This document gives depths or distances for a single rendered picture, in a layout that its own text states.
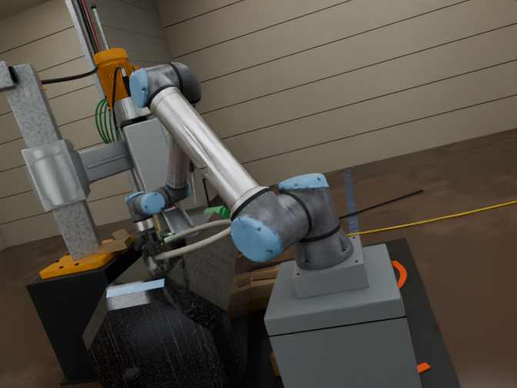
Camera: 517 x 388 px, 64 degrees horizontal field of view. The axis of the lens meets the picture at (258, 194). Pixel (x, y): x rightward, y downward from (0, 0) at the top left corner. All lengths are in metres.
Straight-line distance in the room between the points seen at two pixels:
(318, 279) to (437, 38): 6.11
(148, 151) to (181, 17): 5.07
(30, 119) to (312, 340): 2.28
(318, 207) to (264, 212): 0.19
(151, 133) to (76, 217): 0.81
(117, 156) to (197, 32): 4.52
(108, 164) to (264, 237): 2.13
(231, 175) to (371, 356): 0.66
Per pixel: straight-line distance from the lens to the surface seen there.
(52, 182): 2.91
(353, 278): 1.29
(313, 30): 7.01
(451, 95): 7.19
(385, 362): 1.34
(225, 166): 1.22
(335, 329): 1.27
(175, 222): 2.48
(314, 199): 1.24
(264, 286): 3.06
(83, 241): 3.03
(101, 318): 2.21
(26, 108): 3.00
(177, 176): 1.75
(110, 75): 3.27
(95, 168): 3.07
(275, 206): 1.16
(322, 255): 1.29
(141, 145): 2.58
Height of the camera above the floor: 1.46
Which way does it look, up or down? 12 degrees down
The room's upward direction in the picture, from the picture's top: 16 degrees counter-clockwise
